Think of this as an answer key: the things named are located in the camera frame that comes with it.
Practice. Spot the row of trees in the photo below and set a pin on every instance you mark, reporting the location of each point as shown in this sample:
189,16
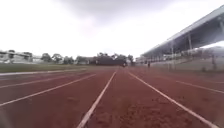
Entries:
103,60

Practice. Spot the person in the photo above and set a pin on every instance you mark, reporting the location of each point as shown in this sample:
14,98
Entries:
148,64

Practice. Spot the red running track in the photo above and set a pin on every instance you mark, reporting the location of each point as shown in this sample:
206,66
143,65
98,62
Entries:
130,103

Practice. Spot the pale kerb strip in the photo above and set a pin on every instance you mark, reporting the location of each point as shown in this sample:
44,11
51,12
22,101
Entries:
33,72

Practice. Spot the green grass field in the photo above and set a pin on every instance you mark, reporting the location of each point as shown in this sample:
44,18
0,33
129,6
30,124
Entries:
30,66

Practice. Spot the covered grandstand building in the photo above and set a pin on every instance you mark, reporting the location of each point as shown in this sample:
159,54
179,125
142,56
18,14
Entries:
196,46

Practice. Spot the pale low buildings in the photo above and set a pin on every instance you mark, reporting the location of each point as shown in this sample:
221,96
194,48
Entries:
16,57

